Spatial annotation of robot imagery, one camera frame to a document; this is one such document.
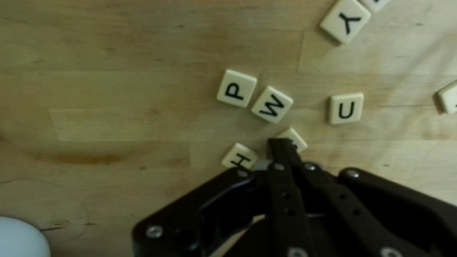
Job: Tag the cream letter tile S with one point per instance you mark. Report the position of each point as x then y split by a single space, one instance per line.
295 136

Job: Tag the cream letter tile W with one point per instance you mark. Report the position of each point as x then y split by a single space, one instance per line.
272 105

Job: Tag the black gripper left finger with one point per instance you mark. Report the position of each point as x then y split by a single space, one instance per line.
286 215

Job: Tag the cream letter tile P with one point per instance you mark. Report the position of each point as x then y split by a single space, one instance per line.
236 89

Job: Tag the cream letter tile H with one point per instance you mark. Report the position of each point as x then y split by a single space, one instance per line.
239 156

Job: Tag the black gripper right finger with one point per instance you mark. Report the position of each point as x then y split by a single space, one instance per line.
372 215

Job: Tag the cream letter tile U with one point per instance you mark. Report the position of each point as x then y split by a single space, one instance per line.
346 109

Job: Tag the white ceramic mug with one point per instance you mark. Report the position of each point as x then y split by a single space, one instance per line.
22 238

